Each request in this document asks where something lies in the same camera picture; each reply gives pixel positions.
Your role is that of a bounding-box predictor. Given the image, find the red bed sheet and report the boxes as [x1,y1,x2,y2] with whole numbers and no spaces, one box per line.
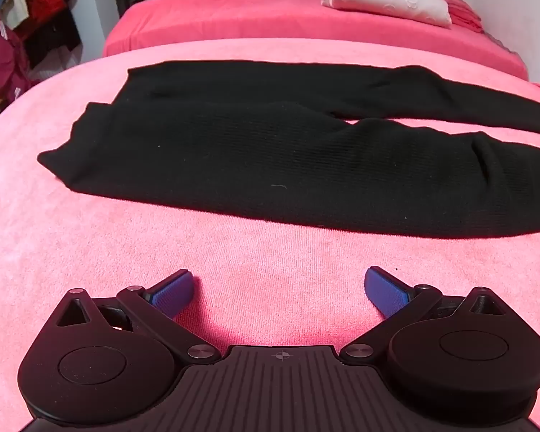
[103,0,530,82]

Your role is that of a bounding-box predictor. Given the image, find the black pants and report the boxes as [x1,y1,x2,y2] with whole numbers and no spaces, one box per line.
[37,60,540,239]

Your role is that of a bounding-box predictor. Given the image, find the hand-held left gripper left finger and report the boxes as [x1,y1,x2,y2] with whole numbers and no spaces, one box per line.
[50,270,221,365]

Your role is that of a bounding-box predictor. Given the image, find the red folded cloth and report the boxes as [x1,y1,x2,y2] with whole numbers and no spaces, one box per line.
[437,0,485,33]

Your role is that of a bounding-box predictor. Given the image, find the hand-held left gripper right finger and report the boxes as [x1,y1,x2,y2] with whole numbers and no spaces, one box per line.
[339,266,508,365]

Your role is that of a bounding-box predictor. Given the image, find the row of hanging clothes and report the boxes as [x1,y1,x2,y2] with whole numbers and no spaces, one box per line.
[0,0,82,115]

